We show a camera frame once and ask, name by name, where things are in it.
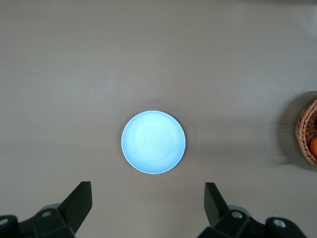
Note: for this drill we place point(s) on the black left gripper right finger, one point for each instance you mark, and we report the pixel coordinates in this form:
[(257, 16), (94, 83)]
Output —
[(215, 205)]

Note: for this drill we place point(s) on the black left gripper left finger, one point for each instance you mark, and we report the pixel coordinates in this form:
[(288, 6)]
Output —
[(74, 210)]

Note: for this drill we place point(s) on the light blue round plate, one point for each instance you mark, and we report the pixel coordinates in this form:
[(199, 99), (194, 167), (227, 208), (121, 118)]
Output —
[(153, 142)]

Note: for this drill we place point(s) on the orange fruit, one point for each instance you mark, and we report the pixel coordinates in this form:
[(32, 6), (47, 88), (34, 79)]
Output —
[(314, 146)]

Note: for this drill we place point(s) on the brown wicker basket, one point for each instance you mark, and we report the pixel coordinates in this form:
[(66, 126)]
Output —
[(304, 129)]

